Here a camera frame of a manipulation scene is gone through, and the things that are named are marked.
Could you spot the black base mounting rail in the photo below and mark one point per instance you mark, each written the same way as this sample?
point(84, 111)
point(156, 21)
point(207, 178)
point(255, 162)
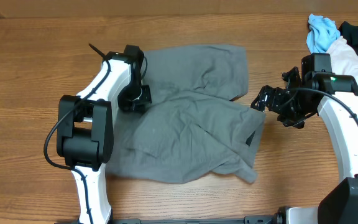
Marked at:
point(263, 219)

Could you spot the light blue cloth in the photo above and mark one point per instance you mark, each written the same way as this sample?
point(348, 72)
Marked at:
point(323, 32)

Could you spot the grey shorts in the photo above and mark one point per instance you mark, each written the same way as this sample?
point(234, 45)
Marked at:
point(193, 125)

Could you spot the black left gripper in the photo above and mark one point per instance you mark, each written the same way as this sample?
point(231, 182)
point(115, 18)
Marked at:
point(125, 105)

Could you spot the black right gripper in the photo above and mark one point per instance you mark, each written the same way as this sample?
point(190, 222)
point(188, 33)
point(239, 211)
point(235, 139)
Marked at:
point(276, 94)

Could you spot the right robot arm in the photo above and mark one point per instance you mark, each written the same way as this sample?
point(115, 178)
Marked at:
point(314, 89)

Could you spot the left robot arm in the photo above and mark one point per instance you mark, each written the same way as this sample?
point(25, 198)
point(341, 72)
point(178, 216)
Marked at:
point(85, 126)

